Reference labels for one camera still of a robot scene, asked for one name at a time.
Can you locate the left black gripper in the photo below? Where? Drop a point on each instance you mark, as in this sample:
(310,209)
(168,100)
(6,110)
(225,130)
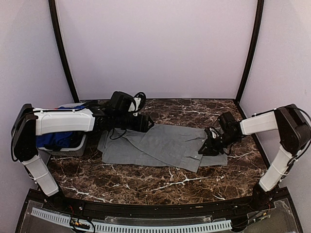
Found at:
(142,124)

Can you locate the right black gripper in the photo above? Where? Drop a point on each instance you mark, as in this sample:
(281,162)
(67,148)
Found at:
(211,149)

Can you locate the grey button shirt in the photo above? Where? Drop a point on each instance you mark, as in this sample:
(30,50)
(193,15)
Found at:
(162,145)

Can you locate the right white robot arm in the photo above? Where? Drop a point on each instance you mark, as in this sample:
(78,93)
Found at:
(290,124)

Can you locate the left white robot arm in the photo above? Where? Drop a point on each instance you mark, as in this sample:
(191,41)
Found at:
(120,112)

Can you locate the grey laundry basket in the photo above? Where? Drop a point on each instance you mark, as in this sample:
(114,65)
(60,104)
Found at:
(73,149)

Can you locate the blue printed t-shirt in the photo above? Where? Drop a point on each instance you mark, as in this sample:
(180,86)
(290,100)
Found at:
(59,140)

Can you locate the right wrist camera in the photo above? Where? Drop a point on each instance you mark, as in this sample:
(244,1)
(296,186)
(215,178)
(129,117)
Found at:
(212,133)

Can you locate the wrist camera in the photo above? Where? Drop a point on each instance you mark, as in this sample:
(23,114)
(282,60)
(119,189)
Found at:
(212,133)
(138,103)

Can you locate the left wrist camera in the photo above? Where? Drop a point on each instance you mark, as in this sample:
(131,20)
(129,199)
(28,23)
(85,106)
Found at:
(138,103)

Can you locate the white slotted cable duct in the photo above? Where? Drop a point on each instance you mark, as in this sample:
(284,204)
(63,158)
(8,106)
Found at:
(98,226)

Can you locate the black curved front rail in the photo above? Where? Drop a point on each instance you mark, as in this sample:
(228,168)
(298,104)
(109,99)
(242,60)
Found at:
(235,208)

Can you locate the right black frame post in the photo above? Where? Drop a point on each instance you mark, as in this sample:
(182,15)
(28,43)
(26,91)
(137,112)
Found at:
(251,51)

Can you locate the black frame post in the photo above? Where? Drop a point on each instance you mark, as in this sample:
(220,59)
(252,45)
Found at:
(61,50)
(251,51)

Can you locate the left black frame post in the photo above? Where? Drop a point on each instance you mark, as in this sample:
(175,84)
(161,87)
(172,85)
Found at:
(61,50)

